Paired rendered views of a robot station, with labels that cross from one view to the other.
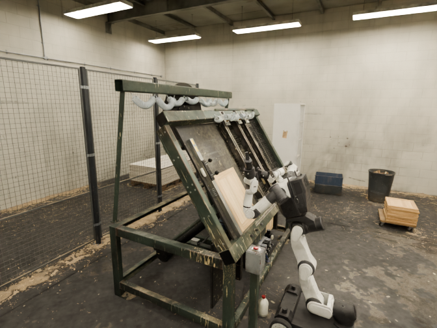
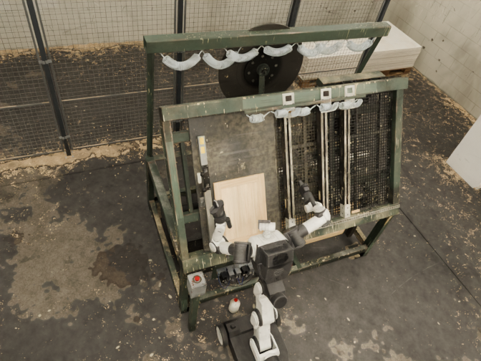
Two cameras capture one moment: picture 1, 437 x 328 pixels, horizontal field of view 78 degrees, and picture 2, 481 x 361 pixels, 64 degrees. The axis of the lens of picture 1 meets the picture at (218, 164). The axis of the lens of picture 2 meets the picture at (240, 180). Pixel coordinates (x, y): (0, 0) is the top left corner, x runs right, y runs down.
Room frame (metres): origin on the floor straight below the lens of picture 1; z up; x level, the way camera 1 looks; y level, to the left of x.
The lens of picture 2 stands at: (0.74, -1.20, 3.60)
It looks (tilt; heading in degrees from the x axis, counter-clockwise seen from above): 47 degrees down; 32
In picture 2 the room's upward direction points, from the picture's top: 11 degrees clockwise
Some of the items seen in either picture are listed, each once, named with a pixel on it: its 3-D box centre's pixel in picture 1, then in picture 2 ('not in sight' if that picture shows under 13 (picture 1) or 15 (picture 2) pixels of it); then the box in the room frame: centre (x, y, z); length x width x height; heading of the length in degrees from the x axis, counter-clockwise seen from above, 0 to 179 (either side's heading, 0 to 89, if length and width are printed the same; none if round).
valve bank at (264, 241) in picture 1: (264, 248); (242, 271); (2.28, -0.43, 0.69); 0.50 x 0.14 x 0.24; 152
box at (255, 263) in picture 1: (255, 259); (196, 284); (1.85, -0.29, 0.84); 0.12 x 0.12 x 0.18; 62
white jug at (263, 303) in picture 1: (263, 304); (234, 304); (2.27, -0.45, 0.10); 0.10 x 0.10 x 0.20
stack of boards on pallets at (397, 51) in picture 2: (175, 167); (348, 51); (7.36, 1.22, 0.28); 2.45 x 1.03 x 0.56; 153
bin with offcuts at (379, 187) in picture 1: (379, 185); not in sight; (5.63, -3.52, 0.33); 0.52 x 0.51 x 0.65; 153
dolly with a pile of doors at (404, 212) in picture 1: (396, 212); not in sight; (4.39, -3.10, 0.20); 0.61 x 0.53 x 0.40; 153
